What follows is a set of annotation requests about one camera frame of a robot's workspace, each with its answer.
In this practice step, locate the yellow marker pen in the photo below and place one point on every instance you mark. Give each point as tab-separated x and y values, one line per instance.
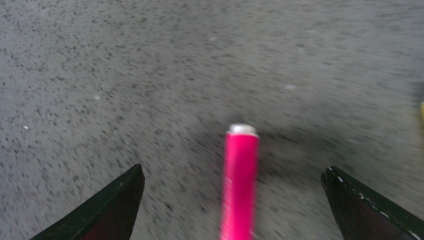
421	108

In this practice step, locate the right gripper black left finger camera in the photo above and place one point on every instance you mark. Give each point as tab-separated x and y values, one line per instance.
110	214

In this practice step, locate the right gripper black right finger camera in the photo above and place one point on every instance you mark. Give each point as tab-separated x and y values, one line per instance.
361	213

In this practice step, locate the pink marker pen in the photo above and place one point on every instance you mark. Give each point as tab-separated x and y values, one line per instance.
240	173

